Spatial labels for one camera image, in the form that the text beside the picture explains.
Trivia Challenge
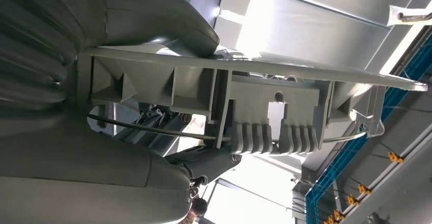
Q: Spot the blue metal frame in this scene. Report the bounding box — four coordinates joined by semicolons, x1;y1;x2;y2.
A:
305;26;432;224

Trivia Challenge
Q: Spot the person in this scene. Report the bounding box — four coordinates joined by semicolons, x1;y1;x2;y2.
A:
178;197;209;224

